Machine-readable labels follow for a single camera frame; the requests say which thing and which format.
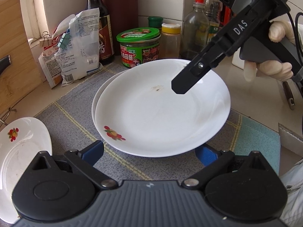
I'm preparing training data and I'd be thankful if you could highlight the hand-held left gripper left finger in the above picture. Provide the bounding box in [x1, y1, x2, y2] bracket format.
[32, 140, 119, 190]

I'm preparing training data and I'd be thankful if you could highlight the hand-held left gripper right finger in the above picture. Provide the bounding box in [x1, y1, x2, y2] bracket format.
[182, 144, 273, 190]

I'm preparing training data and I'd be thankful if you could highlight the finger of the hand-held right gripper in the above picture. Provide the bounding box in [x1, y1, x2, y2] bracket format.
[172, 34, 233, 95]

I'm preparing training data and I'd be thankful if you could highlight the white floral plate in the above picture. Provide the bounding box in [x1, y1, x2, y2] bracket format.
[95, 59, 231, 157]
[91, 70, 126, 145]
[0, 117, 53, 224]

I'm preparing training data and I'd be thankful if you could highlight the person's right hand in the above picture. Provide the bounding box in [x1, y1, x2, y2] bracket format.
[244, 21, 296, 82]

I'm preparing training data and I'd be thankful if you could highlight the red label bottle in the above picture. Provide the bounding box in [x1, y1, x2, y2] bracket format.
[223, 5, 235, 26]

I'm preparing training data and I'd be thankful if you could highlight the cooking oil bottle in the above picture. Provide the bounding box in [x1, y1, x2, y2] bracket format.
[205, 0, 228, 40]

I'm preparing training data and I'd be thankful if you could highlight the yellow lid spice jar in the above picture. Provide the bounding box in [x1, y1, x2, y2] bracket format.
[161, 23, 181, 59]

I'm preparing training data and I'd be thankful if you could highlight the grey and blue checked cloth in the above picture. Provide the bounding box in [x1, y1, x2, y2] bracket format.
[34, 63, 281, 194]

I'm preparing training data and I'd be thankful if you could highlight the white plastic box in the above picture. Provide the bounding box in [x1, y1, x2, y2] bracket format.
[232, 50, 247, 69]

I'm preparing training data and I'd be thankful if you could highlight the clear bottle with red cap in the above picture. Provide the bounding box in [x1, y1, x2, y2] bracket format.
[180, 0, 210, 61]

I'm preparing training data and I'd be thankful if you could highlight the green lid sauce jar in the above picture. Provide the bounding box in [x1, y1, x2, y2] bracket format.
[116, 27, 161, 69]

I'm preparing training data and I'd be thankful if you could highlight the small green cap jar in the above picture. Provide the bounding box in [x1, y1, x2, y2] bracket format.
[148, 16, 164, 29]

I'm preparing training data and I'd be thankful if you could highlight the dark soy sauce bottle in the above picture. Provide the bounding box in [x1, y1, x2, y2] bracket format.
[86, 0, 115, 65]

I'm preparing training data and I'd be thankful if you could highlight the orange and white bag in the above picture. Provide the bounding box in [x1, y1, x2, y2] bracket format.
[38, 45, 67, 89]

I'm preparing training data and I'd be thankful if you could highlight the dark brown knife block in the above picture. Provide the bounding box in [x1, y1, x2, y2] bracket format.
[98, 0, 139, 62]

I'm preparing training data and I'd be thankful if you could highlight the person's white jacket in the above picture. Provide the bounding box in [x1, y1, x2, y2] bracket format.
[279, 158, 303, 227]

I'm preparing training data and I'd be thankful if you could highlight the white printed bag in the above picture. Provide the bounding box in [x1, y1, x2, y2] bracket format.
[54, 8, 101, 87]

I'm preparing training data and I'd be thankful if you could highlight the green binder clip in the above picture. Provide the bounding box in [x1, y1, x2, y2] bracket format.
[57, 32, 71, 50]

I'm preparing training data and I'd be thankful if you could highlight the gold binder clip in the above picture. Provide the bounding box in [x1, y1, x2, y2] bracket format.
[39, 31, 51, 48]

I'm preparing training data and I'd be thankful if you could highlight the bamboo cutting board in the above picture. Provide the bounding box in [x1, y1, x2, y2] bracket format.
[0, 0, 46, 123]

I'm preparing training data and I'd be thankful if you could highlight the black cable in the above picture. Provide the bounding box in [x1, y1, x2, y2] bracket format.
[287, 11, 303, 133]

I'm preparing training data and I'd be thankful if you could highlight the brown handled utensil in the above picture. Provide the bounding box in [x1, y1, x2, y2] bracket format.
[282, 80, 296, 110]

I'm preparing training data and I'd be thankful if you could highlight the metal wire rack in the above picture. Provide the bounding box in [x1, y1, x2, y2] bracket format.
[0, 107, 17, 128]

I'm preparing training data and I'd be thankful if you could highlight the black handled kitchen knife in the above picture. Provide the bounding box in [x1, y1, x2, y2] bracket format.
[0, 55, 12, 76]

